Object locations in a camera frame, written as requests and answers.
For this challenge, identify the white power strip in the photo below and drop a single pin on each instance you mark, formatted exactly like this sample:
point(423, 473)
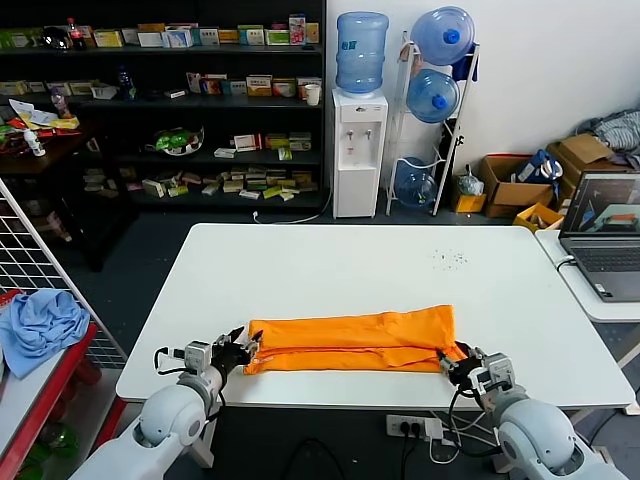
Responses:
point(405, 427)

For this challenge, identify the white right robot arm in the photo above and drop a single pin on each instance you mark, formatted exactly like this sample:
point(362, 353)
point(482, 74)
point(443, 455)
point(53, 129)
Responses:
point(535, 435)

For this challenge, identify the flat white box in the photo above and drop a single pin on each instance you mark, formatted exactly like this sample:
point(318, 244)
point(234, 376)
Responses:
point(225, 153)

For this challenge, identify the blue shopping bag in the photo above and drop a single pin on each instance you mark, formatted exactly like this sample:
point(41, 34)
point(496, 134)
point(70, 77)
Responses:
point(537, 167)

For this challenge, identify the large white table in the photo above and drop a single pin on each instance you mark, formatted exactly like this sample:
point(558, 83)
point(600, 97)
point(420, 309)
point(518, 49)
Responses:
point(500, 310)

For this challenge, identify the labelled blue water jug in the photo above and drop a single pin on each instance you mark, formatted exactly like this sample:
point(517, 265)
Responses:
point(361, 55)

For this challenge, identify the white paper cup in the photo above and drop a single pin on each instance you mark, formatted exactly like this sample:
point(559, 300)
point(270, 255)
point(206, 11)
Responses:
point(312, 95)

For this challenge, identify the small white bottle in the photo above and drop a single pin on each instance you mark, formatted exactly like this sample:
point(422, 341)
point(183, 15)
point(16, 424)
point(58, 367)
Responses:
point(35, 144)

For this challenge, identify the yellow open bin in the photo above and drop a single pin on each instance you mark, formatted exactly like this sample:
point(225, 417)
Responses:
point(530, 215)

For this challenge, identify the shiny black helmet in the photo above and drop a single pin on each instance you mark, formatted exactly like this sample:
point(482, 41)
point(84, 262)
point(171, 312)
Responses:
point(55, 37)

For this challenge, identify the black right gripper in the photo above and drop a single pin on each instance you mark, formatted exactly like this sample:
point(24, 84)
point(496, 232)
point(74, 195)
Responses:
point(467, 374)

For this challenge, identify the white metal jug rack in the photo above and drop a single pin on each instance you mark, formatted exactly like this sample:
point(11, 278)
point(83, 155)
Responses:
point(439, 195)

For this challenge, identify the black shelf unit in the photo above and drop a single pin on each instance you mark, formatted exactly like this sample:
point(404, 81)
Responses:
point(225, 102)

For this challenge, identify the large brown cardboard box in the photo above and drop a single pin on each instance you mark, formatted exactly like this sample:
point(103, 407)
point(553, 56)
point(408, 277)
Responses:
point(585, 150)

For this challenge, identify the green plastic bottle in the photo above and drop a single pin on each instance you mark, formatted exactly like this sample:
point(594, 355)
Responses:
point(60, 440)

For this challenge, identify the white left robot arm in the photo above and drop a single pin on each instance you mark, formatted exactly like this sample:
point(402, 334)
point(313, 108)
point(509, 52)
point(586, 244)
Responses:
point(165, 420)

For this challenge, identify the orange t-shirt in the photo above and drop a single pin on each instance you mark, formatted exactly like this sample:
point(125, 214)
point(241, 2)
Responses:
point(350, 340)

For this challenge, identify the red white medicine box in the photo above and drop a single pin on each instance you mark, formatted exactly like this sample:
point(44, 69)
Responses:
point(207, 84)

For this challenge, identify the dark wooden table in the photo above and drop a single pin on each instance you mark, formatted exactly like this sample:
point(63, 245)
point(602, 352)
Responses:
point(65, 150)

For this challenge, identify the white orange medicine box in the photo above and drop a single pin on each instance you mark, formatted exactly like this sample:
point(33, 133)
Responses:
point(301, 86)

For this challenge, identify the striped grey clothes pile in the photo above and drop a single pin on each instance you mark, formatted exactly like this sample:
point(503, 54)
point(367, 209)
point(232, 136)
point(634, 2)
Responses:
point(617, 130)

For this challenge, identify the paper and snack pile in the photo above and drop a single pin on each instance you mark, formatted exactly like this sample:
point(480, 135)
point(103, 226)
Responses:
point(35, 117)

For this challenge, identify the black metal stand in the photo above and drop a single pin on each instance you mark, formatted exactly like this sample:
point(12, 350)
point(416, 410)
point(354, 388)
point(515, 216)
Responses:
point(457, 141)

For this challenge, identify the tall pink white box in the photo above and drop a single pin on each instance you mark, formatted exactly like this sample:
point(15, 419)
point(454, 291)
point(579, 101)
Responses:
point(297, 30)

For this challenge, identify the red framed cart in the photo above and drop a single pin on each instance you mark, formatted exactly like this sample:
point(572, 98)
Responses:
point(50, 400)

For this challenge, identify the white yellow medicine box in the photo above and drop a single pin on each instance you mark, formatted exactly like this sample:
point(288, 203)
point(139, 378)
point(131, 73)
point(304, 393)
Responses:
point(259, 86)

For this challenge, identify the orange green medicine box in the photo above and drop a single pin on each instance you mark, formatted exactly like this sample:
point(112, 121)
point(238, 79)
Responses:
point(285, 88)

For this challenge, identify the blue white medicine box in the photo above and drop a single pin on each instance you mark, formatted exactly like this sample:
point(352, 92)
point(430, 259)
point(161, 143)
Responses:
point(177, 38)

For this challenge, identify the crumpled light blue cloth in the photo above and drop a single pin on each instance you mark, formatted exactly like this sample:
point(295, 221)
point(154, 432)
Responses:
point(40, 325)

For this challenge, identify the clear plastic bag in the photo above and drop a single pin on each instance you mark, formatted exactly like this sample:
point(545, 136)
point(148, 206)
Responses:
point(470, 182)

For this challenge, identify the white box red stripe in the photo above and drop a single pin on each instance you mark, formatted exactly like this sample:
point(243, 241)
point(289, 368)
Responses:
point(247, 143)

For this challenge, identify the cola bottle red cap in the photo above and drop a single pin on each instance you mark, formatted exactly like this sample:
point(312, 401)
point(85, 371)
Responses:
point(77, 35)

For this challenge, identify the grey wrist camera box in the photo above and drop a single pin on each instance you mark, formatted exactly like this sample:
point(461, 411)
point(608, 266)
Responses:
point(497, 370)
point(197, 355)

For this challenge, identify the blue drink bottle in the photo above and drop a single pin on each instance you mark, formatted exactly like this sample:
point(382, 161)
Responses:
point(126, 85)

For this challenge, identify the small white side table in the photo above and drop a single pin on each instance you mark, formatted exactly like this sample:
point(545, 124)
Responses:
point(575, 292)

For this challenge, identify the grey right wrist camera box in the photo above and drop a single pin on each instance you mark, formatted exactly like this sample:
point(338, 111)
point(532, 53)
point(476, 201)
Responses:
point(497, 370)

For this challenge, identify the white water dispenser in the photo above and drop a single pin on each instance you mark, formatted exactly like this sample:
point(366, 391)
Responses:
point(355, 190)

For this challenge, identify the small yellow orange box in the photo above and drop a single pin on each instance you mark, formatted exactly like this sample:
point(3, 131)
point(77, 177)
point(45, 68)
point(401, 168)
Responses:
point(312, 32)

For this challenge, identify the dark blue hanging cloth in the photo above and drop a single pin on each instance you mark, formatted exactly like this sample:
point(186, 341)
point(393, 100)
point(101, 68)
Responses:
point(467, 67)

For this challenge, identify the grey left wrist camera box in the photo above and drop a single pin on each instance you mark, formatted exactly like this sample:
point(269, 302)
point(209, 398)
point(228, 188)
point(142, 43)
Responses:
point(197, 355)

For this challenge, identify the yellow green medicine box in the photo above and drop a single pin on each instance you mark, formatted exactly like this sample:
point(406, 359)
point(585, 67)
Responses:
point(108, 39)

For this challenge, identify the glass bowl green packets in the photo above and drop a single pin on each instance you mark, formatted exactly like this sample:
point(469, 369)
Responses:
point(175, 140)

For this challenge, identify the small green box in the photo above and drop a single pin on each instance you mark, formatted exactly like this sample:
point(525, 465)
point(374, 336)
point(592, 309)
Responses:
point(285, 154)

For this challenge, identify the grey open laptop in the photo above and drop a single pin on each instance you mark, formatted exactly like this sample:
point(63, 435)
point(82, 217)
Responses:
point(605, 260)

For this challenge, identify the purple drink bottle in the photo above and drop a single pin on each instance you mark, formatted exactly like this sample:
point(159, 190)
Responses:
point(60, 102)

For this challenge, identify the red trimmed cardboard box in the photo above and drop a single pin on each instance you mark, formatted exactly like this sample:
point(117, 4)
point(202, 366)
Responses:
point(515, 195)

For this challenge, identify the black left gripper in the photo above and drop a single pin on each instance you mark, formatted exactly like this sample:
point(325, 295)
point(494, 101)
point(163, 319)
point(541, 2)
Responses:
point(230, 356)

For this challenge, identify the white teal medicine box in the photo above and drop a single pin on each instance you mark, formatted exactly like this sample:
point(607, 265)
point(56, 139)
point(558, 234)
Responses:
point(251, 36)

